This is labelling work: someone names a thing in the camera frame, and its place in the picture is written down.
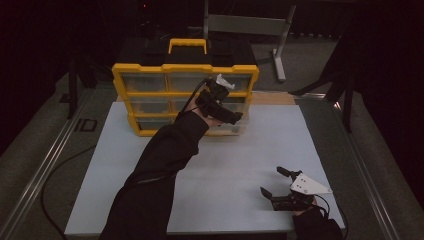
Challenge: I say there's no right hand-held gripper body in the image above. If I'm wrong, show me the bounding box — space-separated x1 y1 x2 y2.
270 172 334 212

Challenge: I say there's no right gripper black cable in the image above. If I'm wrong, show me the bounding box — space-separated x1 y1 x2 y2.
314 194 349 240

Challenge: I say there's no person's right hand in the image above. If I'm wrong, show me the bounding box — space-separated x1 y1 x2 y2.
291 195 327 222

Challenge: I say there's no black tripod stand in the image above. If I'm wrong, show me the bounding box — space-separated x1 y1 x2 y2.
289 31 356 134

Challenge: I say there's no black post stand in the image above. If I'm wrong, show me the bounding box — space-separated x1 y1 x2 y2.
65 54 82 120

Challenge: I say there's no yellow and black drawer organizer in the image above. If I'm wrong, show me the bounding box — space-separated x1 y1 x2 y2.
111 38 260 138

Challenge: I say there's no aluminium floor rail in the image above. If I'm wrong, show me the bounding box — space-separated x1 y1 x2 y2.
0 89 96 240
294 92 403 240

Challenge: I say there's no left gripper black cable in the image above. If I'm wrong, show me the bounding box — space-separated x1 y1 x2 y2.
179 77 213 116

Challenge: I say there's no grey metal stand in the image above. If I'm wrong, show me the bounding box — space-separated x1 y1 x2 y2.
202 0 298 83

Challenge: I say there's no person's left hand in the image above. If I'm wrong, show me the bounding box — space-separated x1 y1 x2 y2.
190 102 224 129

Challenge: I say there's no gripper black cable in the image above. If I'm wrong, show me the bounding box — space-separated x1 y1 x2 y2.
314 194 349 240
179 77 213 116

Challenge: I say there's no wooden board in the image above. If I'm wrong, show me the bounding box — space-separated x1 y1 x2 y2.
249 91 297 106

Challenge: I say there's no black floor cable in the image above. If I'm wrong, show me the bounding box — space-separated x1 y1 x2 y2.
40 144 98 238

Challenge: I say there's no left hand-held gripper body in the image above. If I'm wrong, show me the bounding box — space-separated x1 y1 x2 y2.
195 74 238 123

